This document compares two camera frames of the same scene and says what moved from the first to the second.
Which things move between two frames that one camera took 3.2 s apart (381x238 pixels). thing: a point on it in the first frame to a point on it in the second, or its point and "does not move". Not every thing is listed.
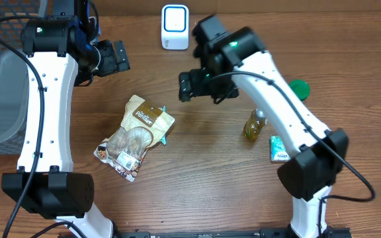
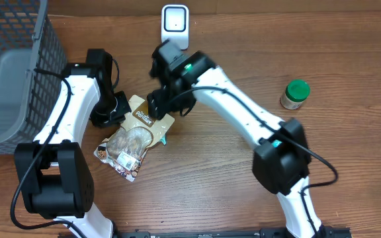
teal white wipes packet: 164,140 does not move
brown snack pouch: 141,126 does not move
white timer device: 175,27 does not move
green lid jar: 301,88 does not move
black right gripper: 198,79 to 164,105
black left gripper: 111,65 to 104,121
